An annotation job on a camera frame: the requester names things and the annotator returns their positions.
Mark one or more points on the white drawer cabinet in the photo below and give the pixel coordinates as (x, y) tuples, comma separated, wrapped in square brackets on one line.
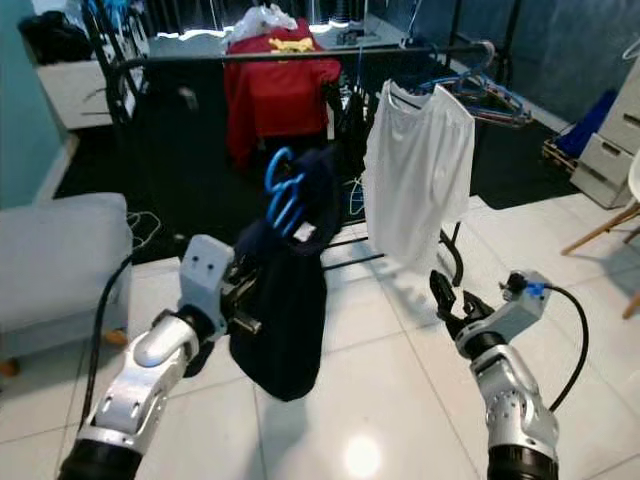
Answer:
[(610, 140)]

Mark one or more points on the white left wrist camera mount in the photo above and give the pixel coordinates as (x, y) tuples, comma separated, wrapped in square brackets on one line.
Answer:
[(208, 275)]

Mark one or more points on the navy blue garment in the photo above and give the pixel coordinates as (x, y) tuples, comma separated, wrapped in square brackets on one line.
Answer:
[(285, 330)]

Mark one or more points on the black rug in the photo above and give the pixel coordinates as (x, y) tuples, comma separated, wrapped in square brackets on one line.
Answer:
[(180, 180)]

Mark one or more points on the black metal clothes rack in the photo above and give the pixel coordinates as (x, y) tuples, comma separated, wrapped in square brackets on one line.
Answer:
[(180, 60)]

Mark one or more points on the red cloth with yellow print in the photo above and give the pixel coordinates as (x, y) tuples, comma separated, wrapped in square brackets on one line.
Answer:
[(280, 100)]

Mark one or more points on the small black garment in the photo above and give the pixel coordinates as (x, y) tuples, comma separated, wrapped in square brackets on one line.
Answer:
[(358, 120)]

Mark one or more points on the white chair wooden legs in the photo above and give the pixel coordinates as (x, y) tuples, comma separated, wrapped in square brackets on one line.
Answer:
[(634, 185)]

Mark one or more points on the clear plastic bag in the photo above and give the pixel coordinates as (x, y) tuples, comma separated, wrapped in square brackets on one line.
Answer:
[(265, 22)]

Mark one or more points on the thin blue hanger hook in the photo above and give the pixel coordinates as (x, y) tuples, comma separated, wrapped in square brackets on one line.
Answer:
[(360, 68)]

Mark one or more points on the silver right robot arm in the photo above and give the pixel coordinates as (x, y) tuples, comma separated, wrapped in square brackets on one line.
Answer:
[(525, 410)]

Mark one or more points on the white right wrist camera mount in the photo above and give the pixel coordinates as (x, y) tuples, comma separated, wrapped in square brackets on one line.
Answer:
[(520, 305)]

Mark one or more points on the black bag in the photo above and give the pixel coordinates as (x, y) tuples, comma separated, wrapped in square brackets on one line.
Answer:
[(55, 38)]

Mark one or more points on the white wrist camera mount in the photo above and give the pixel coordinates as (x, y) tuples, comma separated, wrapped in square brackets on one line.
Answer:
[(520, 305), (208, 275)]

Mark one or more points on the blue fabric bag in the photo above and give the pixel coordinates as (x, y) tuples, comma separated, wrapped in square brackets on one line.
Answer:
[(588, 125)]

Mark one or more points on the blue plastic hanger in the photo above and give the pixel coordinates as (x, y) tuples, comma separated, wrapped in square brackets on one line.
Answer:
[(272, 178)]

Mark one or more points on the white low cabinet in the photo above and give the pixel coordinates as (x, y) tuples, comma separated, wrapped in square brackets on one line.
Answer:
[(75, 95)]

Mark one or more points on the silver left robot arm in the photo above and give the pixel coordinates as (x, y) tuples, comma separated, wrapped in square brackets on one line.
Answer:
[(150, 385)]

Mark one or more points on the white shirt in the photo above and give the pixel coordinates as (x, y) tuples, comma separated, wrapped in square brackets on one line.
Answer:
[(420, 170)]

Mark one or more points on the spare blue hangers bunch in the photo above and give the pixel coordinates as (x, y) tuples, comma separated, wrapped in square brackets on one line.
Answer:
[(490, 100)]

